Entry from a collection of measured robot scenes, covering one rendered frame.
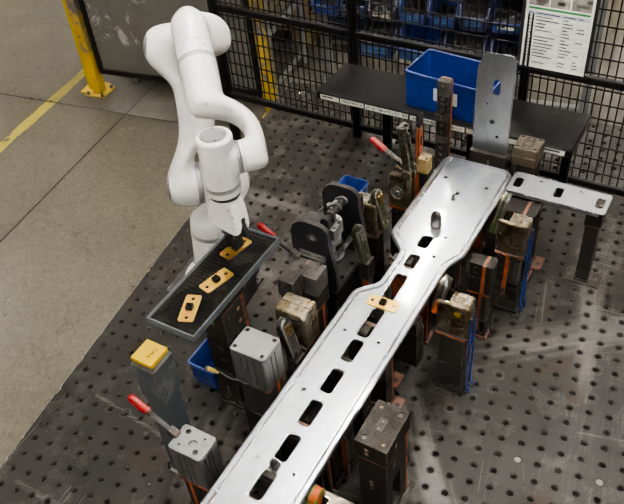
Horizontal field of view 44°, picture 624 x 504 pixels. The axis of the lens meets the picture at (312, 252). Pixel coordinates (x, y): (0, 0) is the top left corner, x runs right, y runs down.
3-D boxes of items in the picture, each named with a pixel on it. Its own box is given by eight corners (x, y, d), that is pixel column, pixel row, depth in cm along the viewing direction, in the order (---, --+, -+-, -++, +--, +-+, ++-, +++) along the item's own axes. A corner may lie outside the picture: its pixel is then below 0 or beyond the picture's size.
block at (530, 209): (525, 290, 239) (536, 221, 220) (491, 279, 244) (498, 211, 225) (535, 270, 245) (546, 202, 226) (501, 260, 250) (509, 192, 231)
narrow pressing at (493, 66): (506, 156, 240) (517, 58, 217) (471, 148, 245) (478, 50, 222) (507, 155, 241) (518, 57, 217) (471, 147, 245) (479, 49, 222)
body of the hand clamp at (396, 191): (407, 265, 251) (408, 180, 227) (388, 259, 254) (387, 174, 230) (415, 254, 255) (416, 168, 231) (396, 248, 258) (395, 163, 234)
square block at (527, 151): (524, 242, 255) (537, 153, 230) (501, 235, 258) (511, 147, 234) (532, 227, 260) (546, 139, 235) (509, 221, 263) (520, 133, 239)
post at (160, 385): (190, 482, 199) (153, 376, 169) (167, 470, 202) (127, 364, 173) (207, 459, 204) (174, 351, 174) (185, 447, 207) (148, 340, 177)
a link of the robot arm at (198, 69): (245, 62, 190) (271, 173, 181) (180, 74, 188) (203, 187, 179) (243, 41, 181) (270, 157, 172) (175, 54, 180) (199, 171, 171)
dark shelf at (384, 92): (570, 159, 237) (571, 151, 235) (315, 98, 274) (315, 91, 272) (590, 122, 250) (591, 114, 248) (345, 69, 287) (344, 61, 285)
